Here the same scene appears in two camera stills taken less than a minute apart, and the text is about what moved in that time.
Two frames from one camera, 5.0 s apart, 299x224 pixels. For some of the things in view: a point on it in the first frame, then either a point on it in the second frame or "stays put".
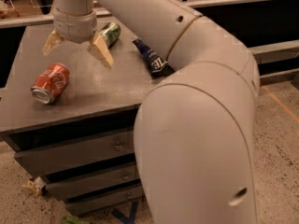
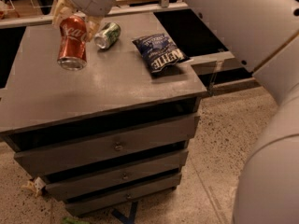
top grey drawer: [49, 159] stays put
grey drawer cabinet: [73, 117] stays put
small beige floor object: [35, 184] stays put
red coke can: [50, 83] to [73, 40]
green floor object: [74, 220] stays put
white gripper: [76, 27] to [85, 0]
